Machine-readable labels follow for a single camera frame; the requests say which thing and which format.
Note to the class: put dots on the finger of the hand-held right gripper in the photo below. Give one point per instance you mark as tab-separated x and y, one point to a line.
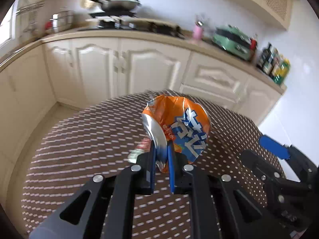
259	164
274	145

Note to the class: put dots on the kitchen window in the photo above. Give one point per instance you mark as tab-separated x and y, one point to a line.
5	29

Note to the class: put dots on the cream lower kitchen cabinets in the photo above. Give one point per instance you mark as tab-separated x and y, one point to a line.
99	67

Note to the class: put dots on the metal utensil rack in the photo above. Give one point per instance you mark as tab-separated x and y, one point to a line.
30	6

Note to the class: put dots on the red mug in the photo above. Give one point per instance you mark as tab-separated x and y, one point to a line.
48	25

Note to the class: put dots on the metal wok with lid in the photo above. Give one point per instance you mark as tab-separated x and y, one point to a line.
119	3

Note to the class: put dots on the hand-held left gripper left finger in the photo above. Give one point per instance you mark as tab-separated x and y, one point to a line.
152	165

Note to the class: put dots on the green electric grill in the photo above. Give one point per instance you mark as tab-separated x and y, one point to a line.
231	41

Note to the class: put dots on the dark glass bottle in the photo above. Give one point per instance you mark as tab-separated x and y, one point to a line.
264	57
274	64

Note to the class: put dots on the black gas stove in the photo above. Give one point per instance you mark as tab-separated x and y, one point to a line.
139	26

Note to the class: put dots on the orange blue snack packet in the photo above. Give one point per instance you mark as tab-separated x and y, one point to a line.
184	124

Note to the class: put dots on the small packet on table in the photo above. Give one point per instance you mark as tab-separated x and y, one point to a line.
140	147

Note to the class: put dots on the brown polka dot tablecloth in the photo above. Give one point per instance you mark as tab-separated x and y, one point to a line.
87	142

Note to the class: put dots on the stainless steamer pot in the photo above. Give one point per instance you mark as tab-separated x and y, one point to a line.
63	21

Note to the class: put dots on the pink utensil holder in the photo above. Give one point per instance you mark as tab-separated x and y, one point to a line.
197	33

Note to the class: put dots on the clear bottle red label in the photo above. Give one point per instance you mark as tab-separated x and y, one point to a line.
253	43

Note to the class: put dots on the cream colander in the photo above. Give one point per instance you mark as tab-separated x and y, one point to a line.
87	3

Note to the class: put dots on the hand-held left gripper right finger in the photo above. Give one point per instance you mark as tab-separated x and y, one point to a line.
170	168

